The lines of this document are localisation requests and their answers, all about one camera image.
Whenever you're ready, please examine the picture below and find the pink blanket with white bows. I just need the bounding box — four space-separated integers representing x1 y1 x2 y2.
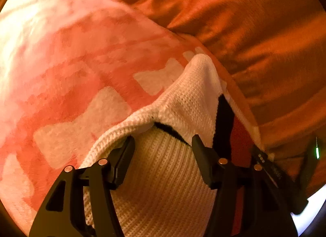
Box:
0 0 267 235

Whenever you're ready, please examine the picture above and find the orange satin cover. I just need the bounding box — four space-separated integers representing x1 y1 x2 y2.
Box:
117 0 326 200

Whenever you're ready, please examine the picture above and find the white knitted sweater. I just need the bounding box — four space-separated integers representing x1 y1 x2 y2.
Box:
78 53 263 237

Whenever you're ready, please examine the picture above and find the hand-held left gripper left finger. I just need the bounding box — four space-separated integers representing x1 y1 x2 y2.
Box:
29 135 135 237

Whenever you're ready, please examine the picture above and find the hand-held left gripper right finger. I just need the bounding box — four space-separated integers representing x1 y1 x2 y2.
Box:
191 134 297 237

